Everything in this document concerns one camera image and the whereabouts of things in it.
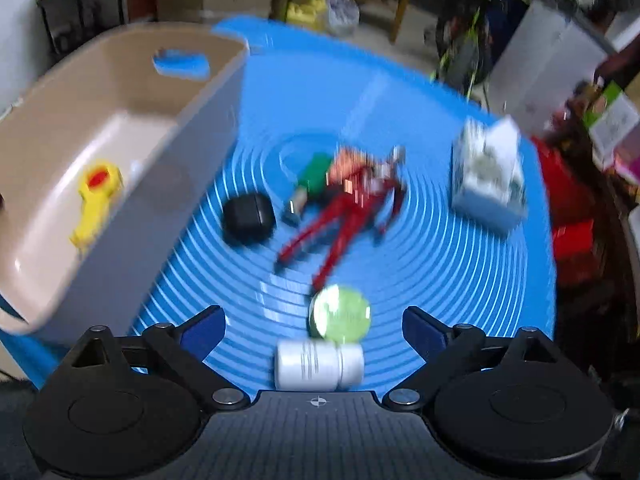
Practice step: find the white chest freezer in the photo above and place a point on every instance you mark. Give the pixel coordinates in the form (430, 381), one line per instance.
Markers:
(545, 60)

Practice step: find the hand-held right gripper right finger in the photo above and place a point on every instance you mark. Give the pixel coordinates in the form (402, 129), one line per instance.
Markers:
(424, 332)

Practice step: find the clear plastic bag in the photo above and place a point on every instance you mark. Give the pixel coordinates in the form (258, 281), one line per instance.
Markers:
(342, 12)

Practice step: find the blue silicone baking mat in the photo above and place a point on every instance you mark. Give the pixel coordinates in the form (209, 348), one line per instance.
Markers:
(440, 280)

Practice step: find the yellow plastic jug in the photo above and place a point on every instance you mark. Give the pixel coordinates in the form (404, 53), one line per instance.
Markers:
(297, 14)
(316, 6)

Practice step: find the yellow toy with red button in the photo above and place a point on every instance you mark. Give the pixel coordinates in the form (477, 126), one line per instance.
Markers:
(95, 200)

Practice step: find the white floral tissue box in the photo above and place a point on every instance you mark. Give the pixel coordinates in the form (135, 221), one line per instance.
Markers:
(487, 180)

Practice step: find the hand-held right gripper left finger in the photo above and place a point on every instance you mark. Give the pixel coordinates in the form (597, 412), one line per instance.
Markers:
(202, 334)

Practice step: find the red action figure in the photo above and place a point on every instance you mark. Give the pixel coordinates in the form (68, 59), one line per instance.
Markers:
(350, 212)

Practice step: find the black earbud case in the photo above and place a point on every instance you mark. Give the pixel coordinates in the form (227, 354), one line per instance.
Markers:
(248, 219)

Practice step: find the white plastic bottle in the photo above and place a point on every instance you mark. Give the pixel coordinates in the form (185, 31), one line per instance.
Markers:
(315, 365)

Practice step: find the green ball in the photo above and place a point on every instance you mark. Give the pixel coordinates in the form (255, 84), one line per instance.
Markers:
(341, 312)

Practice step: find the green toy figure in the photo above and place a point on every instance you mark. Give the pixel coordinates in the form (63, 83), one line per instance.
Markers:
(312, 176)

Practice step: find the green black bicycle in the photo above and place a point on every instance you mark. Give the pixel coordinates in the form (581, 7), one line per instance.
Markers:
(460, 55)

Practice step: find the black metal shelf rack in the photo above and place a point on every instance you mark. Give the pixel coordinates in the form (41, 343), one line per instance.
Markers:
(75, 15)

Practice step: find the green white carton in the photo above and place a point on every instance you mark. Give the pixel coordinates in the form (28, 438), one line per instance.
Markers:
(612, 120)

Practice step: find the beige plastic storage basket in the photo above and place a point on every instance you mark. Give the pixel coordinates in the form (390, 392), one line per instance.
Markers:
(100, 135)

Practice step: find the red shopping bag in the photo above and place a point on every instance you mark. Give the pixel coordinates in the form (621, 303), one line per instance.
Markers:
(565, 200)

